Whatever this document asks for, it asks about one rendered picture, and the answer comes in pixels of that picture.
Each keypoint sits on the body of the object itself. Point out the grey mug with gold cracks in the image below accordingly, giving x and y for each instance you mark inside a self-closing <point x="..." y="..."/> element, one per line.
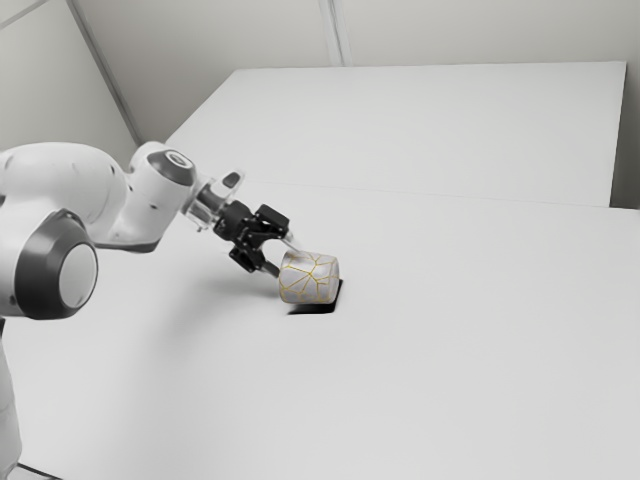
<point x="309" y="278"/>

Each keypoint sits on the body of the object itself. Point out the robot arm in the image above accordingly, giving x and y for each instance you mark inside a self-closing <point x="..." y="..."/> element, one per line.
<point x="85" y="200"/>

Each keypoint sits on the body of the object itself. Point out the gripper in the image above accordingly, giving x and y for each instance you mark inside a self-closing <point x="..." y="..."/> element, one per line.
<point x="239" y="225"/>

